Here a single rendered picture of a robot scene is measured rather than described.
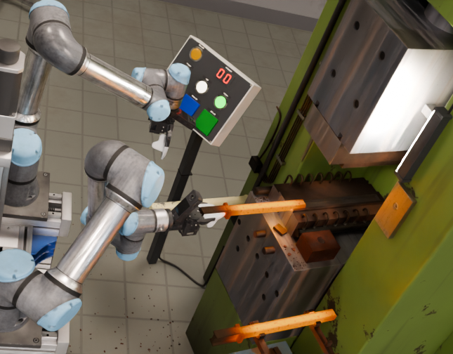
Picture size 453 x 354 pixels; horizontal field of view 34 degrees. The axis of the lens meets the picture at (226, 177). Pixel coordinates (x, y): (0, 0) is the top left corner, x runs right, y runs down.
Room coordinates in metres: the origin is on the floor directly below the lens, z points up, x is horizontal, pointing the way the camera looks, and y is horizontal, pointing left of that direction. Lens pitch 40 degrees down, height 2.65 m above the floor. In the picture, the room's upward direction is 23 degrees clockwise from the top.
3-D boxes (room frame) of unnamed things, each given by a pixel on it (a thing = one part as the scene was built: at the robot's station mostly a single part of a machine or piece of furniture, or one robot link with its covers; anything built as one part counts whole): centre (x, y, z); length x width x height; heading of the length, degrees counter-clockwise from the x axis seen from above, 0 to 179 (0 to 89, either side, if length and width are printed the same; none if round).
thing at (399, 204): (1.83, -0.53, 1.27); 0.09 x 0.02 x 0.17; 38
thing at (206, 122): (2.23, 0.15, 1.01); 0.07 x 0.05 x 0.07; 63
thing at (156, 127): (2.07, 0.29, 1.07); 0.09 x 0.08 x 0.12; 113
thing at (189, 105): (2.28, 0.24, 1.01); 0.07 x 0.05 x 0.07; 63
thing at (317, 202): (2.11, -0.41, 0.99); 0.42 x 0.05 x 0.01; 128
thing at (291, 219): (2.13, -0.40, 0.96); 0.42 x 0.20 x 0.09; 128
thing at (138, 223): (1.62, 0.21, 0.98); 0.11 x 0.08 x 0.09; 128
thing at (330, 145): (2.13, -0.40, 1.32); 0.42 x 0.20 x 0.10; 128
